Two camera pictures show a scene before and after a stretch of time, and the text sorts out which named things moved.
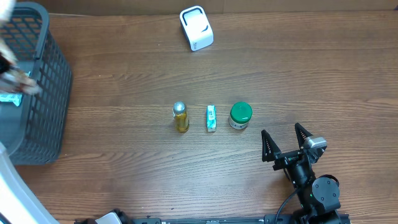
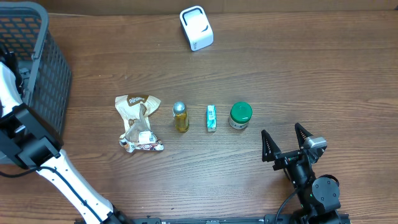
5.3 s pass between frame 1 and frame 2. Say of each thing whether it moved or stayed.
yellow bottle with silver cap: stayed
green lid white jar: stayed
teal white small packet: stayed
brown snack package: moved
